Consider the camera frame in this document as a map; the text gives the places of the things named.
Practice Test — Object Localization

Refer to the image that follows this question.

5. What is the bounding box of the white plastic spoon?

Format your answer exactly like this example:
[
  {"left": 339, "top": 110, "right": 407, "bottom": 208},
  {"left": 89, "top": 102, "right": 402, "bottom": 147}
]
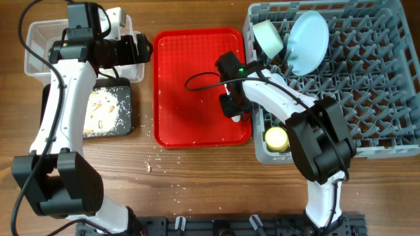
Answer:
[{"left": 232, "top": 115, "right": 241, "bottom": 123}]

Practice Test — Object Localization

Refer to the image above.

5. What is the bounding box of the yellow plastic cup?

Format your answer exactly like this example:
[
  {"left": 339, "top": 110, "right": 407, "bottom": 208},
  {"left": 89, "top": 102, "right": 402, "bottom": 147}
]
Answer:
[{"left": 264, "top": 127, "right": 289, "bottom": 153}]

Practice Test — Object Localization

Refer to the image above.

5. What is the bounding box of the food scraps and rice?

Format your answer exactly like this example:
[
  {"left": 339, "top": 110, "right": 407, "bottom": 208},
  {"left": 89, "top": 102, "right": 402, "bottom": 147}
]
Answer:
[{"left": 81, "top": 87, "right": 131, "bottom": 135}]

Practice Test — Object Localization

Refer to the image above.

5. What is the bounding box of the mint green bowl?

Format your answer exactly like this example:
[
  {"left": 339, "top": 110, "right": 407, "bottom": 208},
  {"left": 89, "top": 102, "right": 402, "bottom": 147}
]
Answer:
[{"left": 253, "top": 20, "right": 284, "bottom": 59}]

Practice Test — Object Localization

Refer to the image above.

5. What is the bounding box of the light blue plate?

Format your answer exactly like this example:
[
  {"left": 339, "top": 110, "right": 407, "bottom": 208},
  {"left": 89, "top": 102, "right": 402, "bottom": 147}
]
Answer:
[{"left": 287, "top": 10, "right": 329, "bottom": 76}]

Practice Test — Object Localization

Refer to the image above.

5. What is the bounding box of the white plastic fork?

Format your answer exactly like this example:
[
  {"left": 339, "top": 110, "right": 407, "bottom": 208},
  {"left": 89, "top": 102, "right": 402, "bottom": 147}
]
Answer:
[{"left": 224, "top": 84, "right": 230, "bottom": 95}]

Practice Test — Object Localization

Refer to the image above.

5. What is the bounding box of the light blue bowl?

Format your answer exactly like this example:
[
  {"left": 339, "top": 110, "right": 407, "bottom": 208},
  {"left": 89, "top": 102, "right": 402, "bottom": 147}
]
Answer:
[{"left": 270, "top": 73, "right": 287, "bottom": 86}]

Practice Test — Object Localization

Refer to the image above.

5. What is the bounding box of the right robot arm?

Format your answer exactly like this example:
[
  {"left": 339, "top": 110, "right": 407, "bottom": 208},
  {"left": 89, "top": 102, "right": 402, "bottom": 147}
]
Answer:
[{"left": 215, "top": 51, "right": 356, "bottom": 235}]

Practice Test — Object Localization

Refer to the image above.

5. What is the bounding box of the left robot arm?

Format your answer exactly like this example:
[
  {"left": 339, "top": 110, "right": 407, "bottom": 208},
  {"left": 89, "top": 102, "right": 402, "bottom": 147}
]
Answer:
[{"left": 12, "top": 1, "right": 153, "bottom": 235}]

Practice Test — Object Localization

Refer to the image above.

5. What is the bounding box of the black food waste tray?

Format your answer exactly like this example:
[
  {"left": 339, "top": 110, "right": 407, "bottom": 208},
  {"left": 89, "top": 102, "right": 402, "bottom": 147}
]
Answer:
[{"left": 39, "top": 77, "right": 133, "bottom": 138}]

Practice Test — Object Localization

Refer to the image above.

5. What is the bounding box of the clear plastic waste bin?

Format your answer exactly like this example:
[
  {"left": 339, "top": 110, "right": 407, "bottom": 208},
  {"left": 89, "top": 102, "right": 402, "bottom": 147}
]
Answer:
[{"left": 24, "top": 11, "right": 144, "bottom": 85}]

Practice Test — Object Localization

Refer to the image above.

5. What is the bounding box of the grey dishwasher rack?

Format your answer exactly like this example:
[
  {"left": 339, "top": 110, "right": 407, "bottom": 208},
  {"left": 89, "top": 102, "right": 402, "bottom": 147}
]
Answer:
[{"left": 243, "top": 1, "right": 419, "bottom": 159}]

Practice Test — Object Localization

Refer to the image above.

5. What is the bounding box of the red serving tray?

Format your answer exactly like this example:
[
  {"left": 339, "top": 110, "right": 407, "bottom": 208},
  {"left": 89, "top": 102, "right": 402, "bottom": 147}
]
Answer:
[{"left": 152, "top": 28, "right": 252, "bottom": 148}]

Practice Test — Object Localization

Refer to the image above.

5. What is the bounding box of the brown food crumb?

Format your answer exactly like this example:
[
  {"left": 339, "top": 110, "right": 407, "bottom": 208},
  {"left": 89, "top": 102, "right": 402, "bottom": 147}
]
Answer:
[{"left": 146, "top": 163, "right": 152, "bottom": 173}]

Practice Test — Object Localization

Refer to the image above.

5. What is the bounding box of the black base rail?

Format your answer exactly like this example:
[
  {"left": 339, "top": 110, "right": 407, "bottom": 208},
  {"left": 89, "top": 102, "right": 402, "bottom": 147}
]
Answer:
[{"left": 75, "top": 214, "right": 368, "bottom": 236}]

